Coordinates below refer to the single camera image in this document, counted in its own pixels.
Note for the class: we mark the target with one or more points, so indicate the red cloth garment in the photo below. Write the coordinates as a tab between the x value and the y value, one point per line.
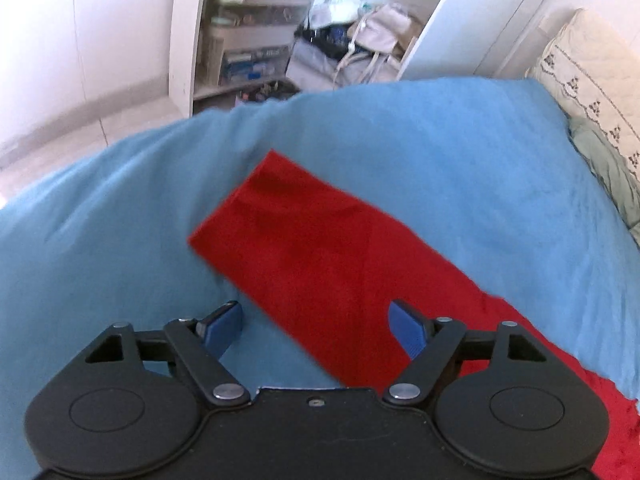
324	245

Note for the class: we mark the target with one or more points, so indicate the sage green pillow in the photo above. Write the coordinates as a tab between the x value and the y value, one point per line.
606	164

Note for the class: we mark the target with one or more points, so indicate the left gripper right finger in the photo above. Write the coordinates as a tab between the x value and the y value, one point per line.
432	345

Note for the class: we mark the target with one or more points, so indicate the white shelf unit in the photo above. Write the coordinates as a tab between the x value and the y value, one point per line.
217	47

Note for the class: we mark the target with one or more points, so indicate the cream embroidered pillow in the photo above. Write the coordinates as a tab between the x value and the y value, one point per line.
593	74

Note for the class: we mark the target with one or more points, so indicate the blue bed sheet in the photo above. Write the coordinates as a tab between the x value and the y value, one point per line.
106	239

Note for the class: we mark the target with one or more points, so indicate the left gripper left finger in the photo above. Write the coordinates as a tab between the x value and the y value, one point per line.
198	346

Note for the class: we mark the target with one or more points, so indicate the white wardrobe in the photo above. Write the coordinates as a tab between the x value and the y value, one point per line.
455	37

